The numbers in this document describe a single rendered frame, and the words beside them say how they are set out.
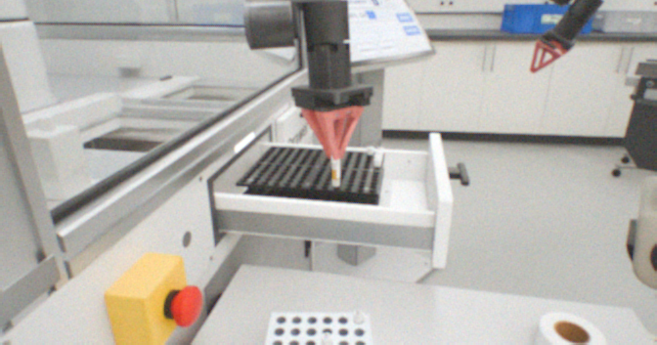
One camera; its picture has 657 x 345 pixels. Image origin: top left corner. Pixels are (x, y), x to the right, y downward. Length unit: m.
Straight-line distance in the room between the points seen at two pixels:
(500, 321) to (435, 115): 3.10
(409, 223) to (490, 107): 3.17
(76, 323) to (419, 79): 3.32
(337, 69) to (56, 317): 0.37
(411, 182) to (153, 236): 0.49
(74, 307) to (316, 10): 0.39
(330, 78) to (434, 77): 3.09
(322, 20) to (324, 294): 0.38
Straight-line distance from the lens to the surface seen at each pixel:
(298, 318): 0.55
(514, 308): 0.67
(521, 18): 3.80
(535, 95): 3.80
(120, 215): 0.46
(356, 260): 1.91
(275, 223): 0.62
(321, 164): 0.71
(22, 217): 0.38
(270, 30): 0.52
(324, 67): 0.52
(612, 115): 4.08
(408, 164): 0.80
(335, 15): 0.52
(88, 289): 0.44
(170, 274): 0.46
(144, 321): 0.45
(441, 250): 0.58
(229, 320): 0.61
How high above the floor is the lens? 1.17
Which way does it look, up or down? 22 degrees down
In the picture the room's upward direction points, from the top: straight up
